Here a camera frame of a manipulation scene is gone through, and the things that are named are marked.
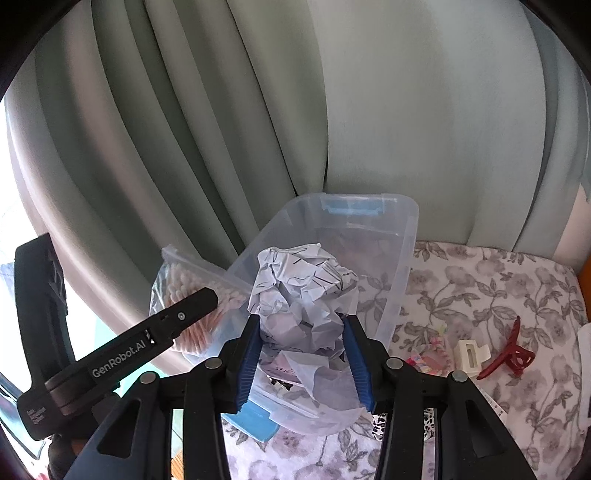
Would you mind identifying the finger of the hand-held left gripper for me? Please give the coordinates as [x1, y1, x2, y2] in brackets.
[139, 287, 219, 344]

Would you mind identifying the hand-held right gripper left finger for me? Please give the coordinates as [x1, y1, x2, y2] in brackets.
[62, 314, 263, 480]

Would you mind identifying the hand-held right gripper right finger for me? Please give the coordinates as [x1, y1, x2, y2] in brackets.
[342, 314, 539, 480]

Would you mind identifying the bag of cotton swabs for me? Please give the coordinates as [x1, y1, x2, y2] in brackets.
[148, 246, 252, 356]

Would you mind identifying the leopard print scrunchie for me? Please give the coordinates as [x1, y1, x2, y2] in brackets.
[372, 408, 437, 444]

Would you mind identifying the white paper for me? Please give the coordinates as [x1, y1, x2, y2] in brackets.
[247, 243, 361, 409]

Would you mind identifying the clear plastic container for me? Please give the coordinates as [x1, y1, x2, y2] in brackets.
[221, 192, 421, 444]

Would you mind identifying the red hair claw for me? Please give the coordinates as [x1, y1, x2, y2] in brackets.
[477, 316, 536, 380]

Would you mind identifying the cream hair claw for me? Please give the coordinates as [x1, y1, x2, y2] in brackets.
[452, 339, 491, 372]

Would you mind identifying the pale green curtain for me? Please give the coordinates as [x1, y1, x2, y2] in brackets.
[4, 0, 591, 370]

